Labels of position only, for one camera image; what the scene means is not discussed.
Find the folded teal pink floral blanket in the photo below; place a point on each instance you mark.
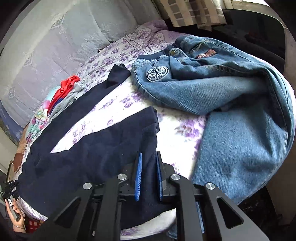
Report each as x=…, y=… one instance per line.
x=40, y=117

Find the red white blue garment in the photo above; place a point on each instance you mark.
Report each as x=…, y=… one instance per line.
x=66, y=86

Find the purple floral bed sheet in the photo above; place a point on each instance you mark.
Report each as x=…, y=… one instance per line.
x=107, y=123

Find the navy blue sweatpants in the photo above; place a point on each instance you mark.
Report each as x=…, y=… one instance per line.
x=48, y=177

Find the blue denim jeans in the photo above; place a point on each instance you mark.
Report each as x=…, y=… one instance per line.
x=248, y=103

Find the red patterned cloth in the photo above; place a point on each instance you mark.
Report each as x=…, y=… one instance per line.
x=32, y=225

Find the brown orange pillow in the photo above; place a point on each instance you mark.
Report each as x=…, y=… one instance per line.
x=20, y=150

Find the white lace curtain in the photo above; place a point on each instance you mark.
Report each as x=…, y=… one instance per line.
x=54, y=39

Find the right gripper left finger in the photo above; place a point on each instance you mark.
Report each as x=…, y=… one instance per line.
x=130, y=179

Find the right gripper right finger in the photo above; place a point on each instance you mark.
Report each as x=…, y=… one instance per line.
x=166, y=179

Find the folded grey garment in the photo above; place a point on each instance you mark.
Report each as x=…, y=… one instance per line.
x=77, y=91

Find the beige checkered curtain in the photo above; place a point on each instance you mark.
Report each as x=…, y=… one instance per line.
x=203, y=13

